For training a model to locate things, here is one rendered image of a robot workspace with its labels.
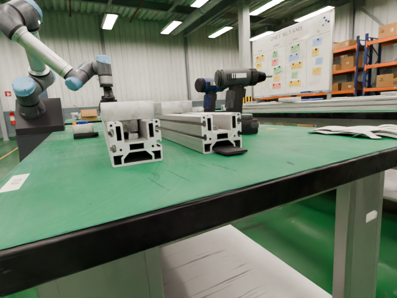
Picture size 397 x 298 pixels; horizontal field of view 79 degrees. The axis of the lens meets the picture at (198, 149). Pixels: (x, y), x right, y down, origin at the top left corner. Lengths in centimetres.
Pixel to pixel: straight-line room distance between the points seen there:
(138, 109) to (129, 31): 1271
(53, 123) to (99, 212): 157
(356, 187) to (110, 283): 58
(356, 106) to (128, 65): 1160
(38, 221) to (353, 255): 72
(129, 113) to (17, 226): 33
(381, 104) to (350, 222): 132
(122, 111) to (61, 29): 1231
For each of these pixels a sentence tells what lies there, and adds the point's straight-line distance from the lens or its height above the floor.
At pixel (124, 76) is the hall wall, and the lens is 1268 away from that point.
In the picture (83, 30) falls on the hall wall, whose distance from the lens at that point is 1291.
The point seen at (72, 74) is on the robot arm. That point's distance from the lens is 145.
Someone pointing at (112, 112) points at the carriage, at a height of 88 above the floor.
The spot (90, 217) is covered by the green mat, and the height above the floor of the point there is 78.
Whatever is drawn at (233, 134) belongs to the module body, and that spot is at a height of 82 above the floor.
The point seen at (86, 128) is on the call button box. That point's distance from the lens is 112.
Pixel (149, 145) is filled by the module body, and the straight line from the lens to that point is 49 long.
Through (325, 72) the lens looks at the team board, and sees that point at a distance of 368.
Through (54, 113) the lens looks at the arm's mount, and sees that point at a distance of 189.
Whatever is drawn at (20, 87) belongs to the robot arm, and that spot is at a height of 105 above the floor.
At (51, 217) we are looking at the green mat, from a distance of 30.
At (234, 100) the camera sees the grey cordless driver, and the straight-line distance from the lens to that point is 82.
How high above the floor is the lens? 89
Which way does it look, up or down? 10 degrees down
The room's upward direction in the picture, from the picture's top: 4 degrees counter-clockwise
